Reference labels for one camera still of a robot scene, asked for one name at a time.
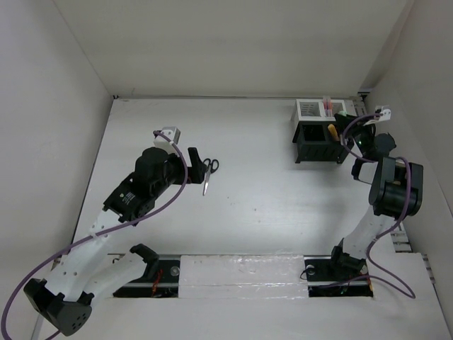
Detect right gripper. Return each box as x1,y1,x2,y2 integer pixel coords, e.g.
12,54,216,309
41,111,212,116
335,112,377,158

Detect orange highlighter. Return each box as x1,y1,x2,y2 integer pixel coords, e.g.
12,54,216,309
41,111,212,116
328,124,340,142

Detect black handled scissors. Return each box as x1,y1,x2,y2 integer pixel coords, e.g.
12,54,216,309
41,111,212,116
202,158,219,196

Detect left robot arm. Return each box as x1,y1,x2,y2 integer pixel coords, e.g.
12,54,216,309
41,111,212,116
23,146,207,336

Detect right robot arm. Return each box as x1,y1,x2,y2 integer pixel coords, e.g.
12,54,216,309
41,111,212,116
327,108,424,280

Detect black organizer box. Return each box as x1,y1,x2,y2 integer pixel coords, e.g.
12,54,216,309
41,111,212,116
292,121,348,164

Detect white organizer box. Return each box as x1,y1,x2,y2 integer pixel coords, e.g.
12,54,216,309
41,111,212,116
290,99,347,125

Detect aluminium rail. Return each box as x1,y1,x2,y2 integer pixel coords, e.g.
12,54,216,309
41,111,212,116
352,104,418,254

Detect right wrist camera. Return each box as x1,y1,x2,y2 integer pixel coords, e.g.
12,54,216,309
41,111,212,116
374,106,391,122

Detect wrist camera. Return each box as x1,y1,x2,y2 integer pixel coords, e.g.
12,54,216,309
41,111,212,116
374,106,391,122
154,126,180,151

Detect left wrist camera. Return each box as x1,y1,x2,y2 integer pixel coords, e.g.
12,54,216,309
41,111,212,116
154,126,180,151

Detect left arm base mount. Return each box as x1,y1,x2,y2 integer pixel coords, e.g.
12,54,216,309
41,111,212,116
113,254,181,299

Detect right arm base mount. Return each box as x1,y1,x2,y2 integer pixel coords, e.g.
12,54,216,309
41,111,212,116
299,245,374,298

